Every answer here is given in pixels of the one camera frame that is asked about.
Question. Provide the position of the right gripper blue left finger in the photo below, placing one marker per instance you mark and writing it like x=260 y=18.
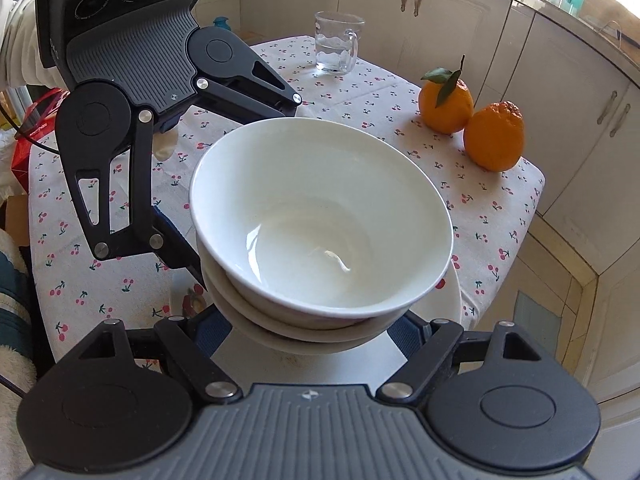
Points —
x=189 y=344

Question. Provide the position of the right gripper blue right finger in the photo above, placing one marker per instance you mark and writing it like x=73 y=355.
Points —
x=428 y=347

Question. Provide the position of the white fruit-pattern plate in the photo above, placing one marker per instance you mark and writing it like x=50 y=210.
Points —
x=249 y=354

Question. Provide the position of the white bowl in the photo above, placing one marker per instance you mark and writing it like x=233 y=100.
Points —
x=272 y=340
x=296 y=325
x=321 y=218

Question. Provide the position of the left gloved hand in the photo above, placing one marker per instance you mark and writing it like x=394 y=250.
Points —
x=20 y=62

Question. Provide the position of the red drink carton box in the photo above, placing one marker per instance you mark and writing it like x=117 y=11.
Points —
x=38 y=123

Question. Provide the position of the teal thermos flask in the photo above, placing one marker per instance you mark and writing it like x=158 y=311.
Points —
x=221 y=22

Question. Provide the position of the glass water mug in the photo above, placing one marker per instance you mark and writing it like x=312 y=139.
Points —
x=336 y=37

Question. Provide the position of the cherry-print tablecloth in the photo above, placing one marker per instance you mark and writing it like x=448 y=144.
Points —
x=490 y=212

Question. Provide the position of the orange with leaf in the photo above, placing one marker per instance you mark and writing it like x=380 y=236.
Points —
x=445 y=101

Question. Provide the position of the bumpy orange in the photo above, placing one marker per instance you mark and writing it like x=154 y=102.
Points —
x=494 y=137

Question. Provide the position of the wooden cutting board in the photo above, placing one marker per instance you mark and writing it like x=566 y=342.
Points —
x=600 y=12

